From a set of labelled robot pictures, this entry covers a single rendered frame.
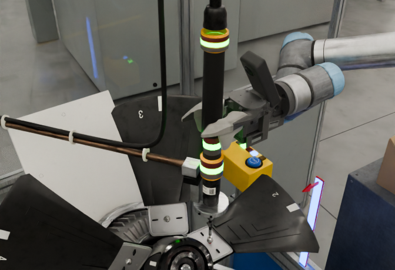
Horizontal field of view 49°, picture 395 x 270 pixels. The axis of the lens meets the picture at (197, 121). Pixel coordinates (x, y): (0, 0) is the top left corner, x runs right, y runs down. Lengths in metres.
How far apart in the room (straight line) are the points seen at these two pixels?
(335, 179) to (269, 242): 2.09
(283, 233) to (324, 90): 0.34
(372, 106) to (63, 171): 3.20
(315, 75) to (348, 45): 0.15
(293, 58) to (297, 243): 0.42
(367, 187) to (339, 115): 2.31
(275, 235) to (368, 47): 0.45
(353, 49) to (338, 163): 2.24
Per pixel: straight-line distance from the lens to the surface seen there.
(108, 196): 1.10
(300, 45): 1.04
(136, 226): 0.99
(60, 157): 1.08
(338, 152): 3.30
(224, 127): 0.72
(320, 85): 0.88
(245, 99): 0.79
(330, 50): 1.01
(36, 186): 0.79
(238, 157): 1.36
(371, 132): 3.60
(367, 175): 1.51
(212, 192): 0.83
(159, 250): 0.86
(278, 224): 1.03
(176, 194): 0.90
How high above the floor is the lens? 1.91
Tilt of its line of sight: 33 degrees down
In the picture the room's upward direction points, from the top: straight up
